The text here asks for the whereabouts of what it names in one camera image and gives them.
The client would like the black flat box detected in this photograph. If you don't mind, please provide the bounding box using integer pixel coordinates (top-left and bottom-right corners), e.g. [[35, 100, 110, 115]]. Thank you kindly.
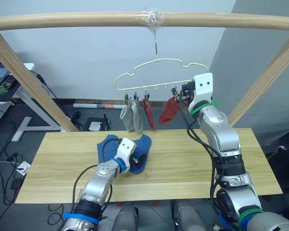
[[83, 115, 111, 132]]

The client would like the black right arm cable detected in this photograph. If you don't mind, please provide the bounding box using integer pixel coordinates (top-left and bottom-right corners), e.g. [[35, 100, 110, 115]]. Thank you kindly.
[[179, 90, 228, 217]]

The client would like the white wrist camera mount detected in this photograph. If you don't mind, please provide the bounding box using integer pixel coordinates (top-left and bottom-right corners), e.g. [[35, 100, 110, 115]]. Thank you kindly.
[[192, 73, 214, 109], [116, 137, 137, 172]]

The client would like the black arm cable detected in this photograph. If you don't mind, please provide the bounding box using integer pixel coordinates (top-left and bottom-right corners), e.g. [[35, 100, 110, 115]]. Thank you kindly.
[[179, 90, 228, 217], [72, 137, 123, 217]]

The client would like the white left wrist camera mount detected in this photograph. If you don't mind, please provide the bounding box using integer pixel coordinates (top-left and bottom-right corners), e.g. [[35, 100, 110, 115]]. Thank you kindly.
[[116, 137, 137, 172]]

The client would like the rust red sock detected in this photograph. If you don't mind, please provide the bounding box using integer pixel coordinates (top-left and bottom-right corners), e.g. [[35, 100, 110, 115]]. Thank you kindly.
[[141, 98, 157, 132], [158, 97, 184, 125]]

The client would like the black floor cable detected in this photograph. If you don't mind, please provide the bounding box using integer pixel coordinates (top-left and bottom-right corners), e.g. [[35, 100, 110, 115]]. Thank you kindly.
[[0, 120, 24, 205]]

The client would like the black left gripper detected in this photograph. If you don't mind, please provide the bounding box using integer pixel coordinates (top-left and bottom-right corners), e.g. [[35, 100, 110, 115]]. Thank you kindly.
[[129, 154, 148, 170]]

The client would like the clear tape wrap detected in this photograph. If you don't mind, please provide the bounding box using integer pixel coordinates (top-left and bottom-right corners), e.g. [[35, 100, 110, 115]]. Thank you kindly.
[[141, 6, 166, 33]]

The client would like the slanted wooden frame post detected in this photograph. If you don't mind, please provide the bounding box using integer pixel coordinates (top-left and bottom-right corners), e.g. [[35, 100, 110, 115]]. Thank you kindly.
[[227, 30, 289, 127], [0, 30, 79, 132]]

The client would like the grey sock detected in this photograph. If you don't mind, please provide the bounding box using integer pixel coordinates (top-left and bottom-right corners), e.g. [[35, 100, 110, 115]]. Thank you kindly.
[[131, 100, 145, 134], [120, 97, 135, 132]]

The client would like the white power strip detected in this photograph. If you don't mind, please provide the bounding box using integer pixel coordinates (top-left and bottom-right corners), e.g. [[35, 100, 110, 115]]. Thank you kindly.
[[15, 160, 31, 174]]

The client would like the cream clip hanger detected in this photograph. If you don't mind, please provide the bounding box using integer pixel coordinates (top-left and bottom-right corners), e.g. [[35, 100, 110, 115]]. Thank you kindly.
[[114, 28, 210, 93]]

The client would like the rolled paper tube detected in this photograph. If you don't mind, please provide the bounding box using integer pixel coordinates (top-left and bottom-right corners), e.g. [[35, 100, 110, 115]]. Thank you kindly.
[[73, 103, 126, 110]]

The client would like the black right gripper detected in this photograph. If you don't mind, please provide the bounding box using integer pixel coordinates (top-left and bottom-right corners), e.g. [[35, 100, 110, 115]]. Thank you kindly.
[[176, 81, 196, 102]]

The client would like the black green printed mouse pad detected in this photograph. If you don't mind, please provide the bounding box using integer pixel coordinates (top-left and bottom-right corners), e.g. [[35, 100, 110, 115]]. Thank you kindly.
[[0, 74, 21, 100]]

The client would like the black adapter brick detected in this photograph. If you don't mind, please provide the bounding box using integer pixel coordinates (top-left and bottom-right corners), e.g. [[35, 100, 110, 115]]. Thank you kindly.
[[11, 179, 24, 191]]

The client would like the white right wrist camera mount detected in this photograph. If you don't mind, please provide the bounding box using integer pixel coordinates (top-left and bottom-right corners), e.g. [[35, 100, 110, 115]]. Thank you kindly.
[[192, 73, 214, 109]]

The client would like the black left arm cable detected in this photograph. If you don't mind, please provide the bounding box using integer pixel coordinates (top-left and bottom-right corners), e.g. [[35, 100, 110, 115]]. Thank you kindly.
[[72, 137, 123, 217]]

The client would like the wooden frame top rail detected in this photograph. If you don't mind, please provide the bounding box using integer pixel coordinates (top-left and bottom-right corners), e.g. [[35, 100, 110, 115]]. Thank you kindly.
[[0, 11, 289, 33]]

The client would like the white desk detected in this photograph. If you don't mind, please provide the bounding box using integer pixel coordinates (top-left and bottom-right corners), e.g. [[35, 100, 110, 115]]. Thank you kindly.
[[0, 63, 61, 142]]

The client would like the black power cable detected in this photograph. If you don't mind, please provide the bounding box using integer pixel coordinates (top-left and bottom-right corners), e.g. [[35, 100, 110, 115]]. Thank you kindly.
[[29, 69, 72, 122]]

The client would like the grey rounded shape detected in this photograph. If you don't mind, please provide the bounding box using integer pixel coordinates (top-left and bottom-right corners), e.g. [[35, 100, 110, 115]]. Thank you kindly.
[[171, 199, 208, 231], [117, 201, 139, 231]]

